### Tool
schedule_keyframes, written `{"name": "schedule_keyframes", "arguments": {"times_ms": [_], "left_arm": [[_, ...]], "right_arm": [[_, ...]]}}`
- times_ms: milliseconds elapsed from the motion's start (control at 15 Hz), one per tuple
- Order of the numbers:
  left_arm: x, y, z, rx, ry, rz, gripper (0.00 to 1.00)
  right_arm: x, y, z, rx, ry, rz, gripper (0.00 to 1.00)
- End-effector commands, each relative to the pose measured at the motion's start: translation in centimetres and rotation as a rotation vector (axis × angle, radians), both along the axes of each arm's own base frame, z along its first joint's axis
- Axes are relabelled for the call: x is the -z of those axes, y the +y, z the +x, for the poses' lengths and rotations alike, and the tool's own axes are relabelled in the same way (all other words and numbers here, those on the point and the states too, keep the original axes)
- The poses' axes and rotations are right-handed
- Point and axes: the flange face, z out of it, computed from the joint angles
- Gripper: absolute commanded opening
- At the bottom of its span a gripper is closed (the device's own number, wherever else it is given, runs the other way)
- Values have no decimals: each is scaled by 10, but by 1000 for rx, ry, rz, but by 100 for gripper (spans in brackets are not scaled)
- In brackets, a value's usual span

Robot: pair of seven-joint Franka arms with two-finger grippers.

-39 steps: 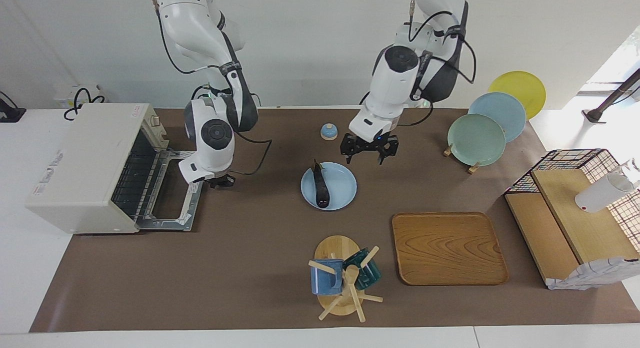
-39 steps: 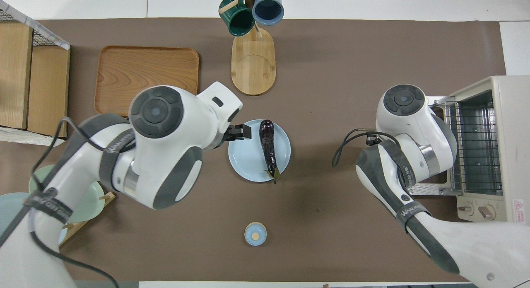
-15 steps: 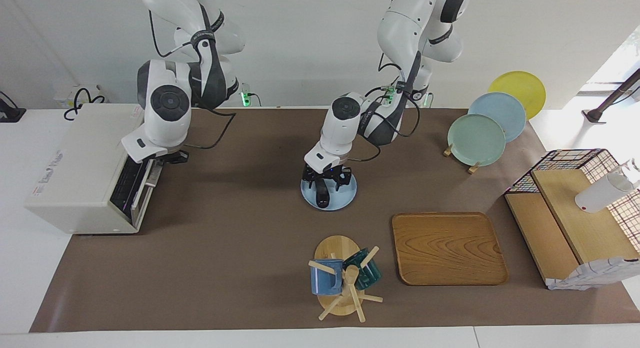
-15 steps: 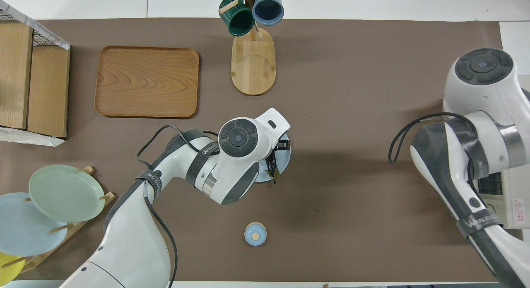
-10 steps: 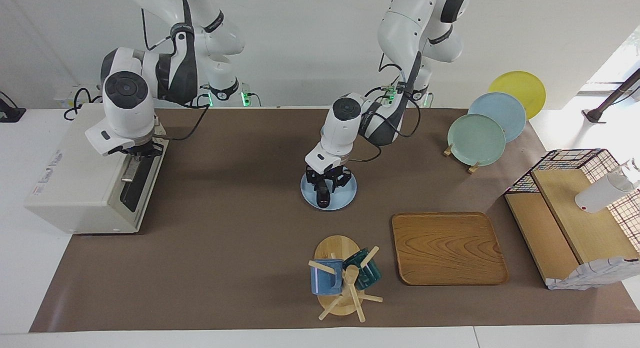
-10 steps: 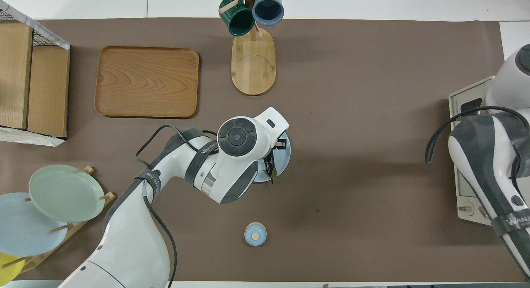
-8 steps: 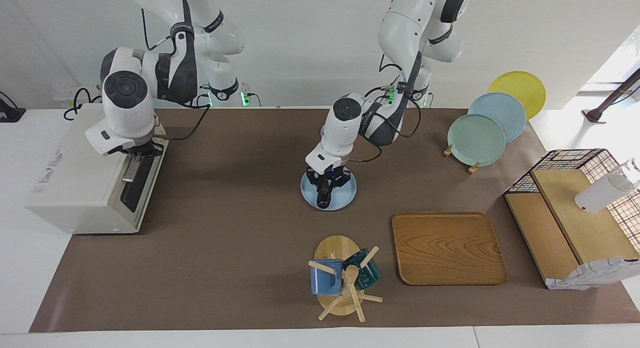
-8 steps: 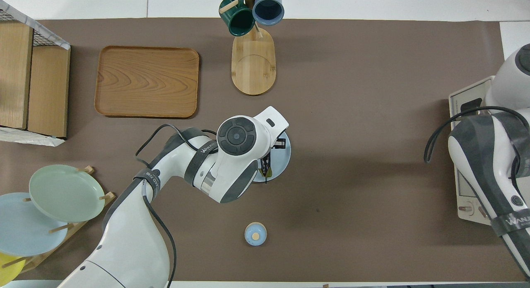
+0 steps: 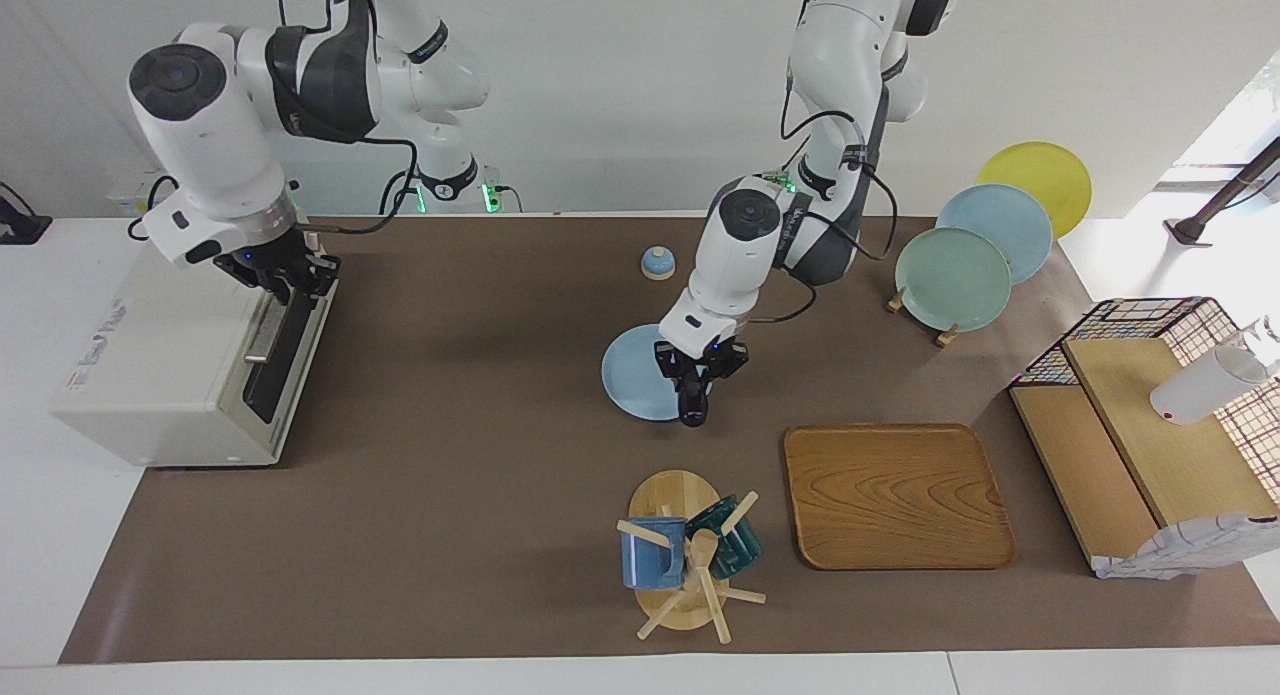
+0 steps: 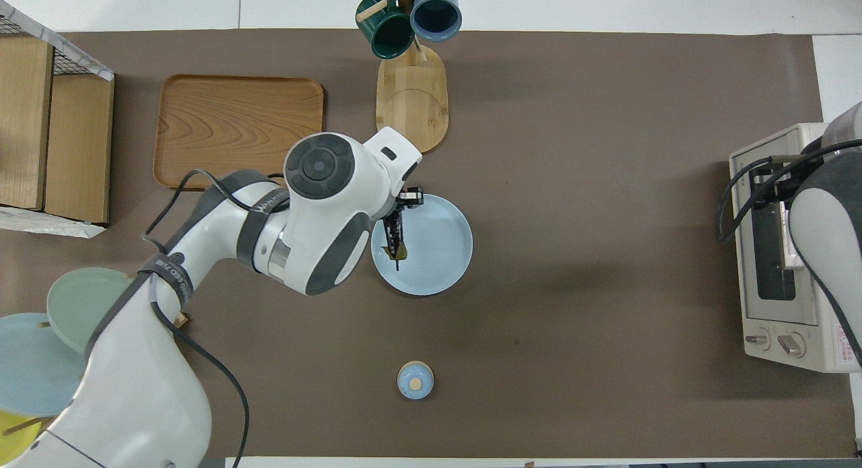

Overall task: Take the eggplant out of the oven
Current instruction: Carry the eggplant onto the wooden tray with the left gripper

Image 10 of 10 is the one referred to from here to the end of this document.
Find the dark green mug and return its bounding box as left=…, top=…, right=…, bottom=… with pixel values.
left=356, top=0, right=416, bottom=59

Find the brown table mat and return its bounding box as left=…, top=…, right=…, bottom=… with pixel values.
left=0, top=29, right=856, bottom=459

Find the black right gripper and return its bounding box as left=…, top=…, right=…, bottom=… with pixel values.
left=753, top=160, right=816, bottom=203

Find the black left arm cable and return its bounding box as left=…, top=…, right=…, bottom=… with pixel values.
left=143, top=170, right=251, bottom=468

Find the wooden mug tree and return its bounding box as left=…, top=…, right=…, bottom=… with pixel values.
left=356, top=0, right=465, bottom=154

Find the pale green plate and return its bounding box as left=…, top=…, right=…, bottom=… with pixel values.
left=46, top=267, right=135, bottom=354

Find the light blue round plate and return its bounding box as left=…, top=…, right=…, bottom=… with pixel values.
left=371, top=194, right=473, bottom=296

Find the light blue racked plate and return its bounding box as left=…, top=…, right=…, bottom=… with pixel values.
left=0, top=312, right=88, bottom=417

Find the wooden serving tray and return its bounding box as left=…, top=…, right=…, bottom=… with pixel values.
left=153, top=74, right=325, bottom=189

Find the wooden plate rack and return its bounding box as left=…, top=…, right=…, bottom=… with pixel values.
left=3, top=311, right=189, bottom=448

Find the yellow plate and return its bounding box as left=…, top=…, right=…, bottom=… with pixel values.
left=0, top=409, right=42, bottom=459

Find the cream toaster oven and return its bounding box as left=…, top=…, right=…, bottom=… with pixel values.
left=729, top=123, right=862, bottom=373

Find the black wire basket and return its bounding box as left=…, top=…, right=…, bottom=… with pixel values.
left=0, top=13, right=76, bottom=78

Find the white marbled cloth strip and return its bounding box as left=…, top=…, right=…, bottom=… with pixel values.
left=0, top=205, right=108, bottom=239
left=0, top=0, right=114, bottom=82

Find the blue mug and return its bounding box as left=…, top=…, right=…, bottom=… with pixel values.
left=409, top=0, right=463, bottom=42

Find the wooden shelf unit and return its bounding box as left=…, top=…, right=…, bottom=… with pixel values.
left=0, top=34, right=115, bottom=226

